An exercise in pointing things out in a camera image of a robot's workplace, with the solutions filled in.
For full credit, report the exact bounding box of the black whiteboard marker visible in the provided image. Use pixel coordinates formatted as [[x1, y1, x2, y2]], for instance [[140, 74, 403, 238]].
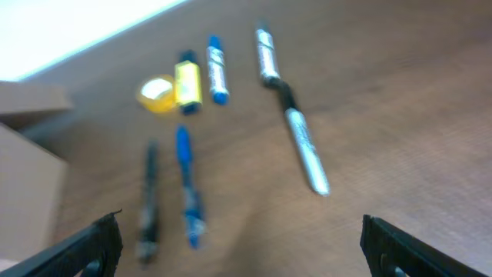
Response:
[[255, 21, 283, 89]]

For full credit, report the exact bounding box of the yellow tape roll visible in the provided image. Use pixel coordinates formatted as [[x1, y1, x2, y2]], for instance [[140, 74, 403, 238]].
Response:
[[136, 75, 176, 114]]

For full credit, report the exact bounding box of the yellow highlighter blue cap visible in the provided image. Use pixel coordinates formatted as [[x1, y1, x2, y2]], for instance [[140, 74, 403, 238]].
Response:
[[175, 49, 202, 115]]

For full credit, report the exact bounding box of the blue whiteboard marker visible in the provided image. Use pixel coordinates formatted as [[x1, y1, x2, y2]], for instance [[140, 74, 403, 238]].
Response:
[[207, 35, 230, 105]]

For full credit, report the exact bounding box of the black permanent marker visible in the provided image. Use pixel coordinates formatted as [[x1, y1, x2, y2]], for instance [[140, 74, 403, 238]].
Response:
[[276, 81, 331, 197]]

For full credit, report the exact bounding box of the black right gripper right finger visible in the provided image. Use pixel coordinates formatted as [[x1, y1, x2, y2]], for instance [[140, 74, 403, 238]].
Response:
[[360, 215, 486, 277]]

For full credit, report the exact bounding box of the black ballpoint pen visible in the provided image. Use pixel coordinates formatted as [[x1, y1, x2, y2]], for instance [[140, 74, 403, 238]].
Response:
[[135, 140, 159, 265]]

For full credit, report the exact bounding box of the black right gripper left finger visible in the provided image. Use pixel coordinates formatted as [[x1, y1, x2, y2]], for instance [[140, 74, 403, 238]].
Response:
[[1, 212, 123, 277]]

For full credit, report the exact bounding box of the brown cardboard box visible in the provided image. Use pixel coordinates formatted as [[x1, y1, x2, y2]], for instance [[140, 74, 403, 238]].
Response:
[[1, 81, 72, 270]]

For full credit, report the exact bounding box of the blue ballpoint pen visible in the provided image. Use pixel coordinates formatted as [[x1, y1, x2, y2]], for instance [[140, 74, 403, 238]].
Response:
[[176, 125, 206, 249]]

